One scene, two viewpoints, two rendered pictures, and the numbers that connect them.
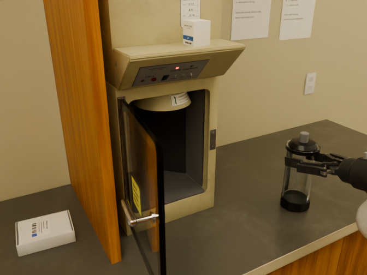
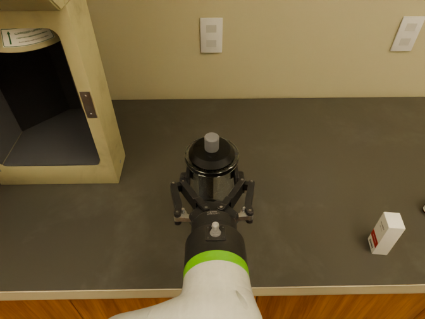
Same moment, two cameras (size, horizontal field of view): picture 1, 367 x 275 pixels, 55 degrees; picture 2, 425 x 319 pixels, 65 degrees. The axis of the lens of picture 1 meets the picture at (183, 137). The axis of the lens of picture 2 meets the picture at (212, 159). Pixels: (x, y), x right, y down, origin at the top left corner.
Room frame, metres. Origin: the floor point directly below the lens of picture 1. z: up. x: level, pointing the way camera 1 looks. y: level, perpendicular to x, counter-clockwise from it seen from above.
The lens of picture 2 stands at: (0.61, -0.62, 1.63)
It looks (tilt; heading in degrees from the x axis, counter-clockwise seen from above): 45 degrees down; 28
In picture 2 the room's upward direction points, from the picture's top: straight up
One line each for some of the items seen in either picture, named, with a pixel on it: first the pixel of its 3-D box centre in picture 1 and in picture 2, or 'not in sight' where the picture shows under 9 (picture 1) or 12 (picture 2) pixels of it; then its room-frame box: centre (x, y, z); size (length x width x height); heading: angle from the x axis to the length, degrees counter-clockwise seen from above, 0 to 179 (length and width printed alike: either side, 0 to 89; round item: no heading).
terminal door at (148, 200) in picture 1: (141, 195); not in sight; (0.72, 0.10, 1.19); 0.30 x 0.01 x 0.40; 22
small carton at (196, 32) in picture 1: (196, 32); not in sight; (0.92, -0.03, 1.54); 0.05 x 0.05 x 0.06; 31
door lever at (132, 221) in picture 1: (136, 210); not in sight; (0.64, 0.10, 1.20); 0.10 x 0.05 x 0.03; 22
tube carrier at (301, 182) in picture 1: (298, 173); (212, 188); (1.04, -0.39, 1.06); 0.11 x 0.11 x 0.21
